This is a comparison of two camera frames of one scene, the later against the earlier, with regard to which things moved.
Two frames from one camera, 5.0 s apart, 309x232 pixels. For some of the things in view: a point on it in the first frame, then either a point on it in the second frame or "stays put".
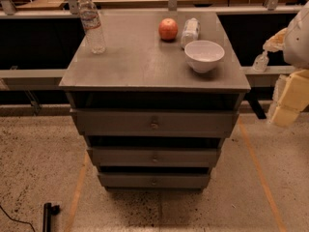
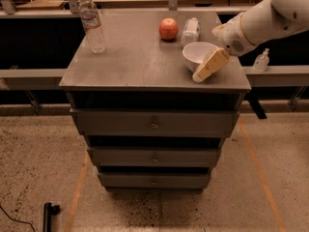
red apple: [168, 29] stays put
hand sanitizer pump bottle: [261, 62] stays put
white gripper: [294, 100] -> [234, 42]
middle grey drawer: [154, 157] stays put
